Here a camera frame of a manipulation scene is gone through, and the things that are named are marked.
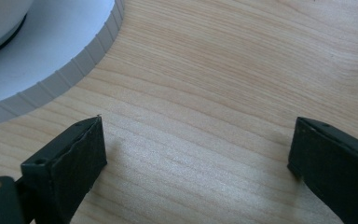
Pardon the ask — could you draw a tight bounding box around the white bowl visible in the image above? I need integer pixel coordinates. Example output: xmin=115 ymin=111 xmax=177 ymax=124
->
xmin=0 ymin=0 xmax=34 ymax=61

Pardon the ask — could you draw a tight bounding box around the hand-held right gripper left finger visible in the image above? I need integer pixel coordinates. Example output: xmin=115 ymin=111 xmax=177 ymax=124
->
xmin=21 ymin=115 xmax=108 ymax=224

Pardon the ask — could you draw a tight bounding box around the white key stand with pegs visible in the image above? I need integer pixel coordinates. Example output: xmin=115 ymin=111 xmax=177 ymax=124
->
xmin=0 ymin=0 xmax=126 ymax=129

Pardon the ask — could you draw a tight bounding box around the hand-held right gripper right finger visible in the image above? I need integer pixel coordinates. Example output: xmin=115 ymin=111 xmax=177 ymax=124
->
xmin=286 ymin=116 xmax=358 ymax=224

